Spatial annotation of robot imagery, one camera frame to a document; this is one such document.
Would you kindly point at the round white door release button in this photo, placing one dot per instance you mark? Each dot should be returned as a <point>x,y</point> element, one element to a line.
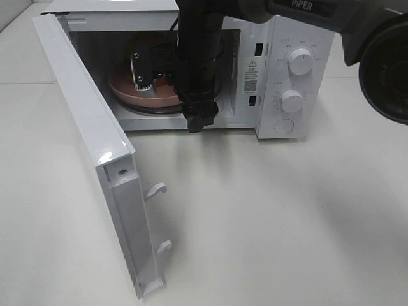
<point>284,127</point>

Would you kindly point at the white warning label sticker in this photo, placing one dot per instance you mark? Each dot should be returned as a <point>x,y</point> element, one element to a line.
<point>252,74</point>

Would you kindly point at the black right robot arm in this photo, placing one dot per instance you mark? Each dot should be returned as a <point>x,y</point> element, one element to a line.
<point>374,37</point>

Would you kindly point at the upper white microwave knob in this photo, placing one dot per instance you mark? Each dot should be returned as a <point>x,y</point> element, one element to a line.
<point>300,61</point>

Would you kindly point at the white microwave door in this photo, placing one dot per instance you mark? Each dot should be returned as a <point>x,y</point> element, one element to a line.
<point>112,154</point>

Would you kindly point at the burger with lettuce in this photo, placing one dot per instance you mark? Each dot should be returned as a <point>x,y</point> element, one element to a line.
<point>161,50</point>

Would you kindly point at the lower white microwave knob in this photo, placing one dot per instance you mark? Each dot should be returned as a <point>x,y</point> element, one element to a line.
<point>291,101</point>

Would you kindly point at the white microwave oven body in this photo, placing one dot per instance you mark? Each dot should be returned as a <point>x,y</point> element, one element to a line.
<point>108,59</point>

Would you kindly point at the glass microwave turntable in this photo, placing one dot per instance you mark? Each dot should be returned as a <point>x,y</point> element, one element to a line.
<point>158,111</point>

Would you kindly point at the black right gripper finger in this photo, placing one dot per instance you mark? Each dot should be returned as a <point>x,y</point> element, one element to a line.
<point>142,71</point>

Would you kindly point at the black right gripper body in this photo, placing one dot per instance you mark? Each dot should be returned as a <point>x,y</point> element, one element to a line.
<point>193,79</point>

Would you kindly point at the pink round plate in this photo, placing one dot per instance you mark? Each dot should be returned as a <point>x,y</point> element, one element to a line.
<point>123,87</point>

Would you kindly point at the white microwave knob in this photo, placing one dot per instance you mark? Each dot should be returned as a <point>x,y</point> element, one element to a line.
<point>291,101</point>
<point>300,61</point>

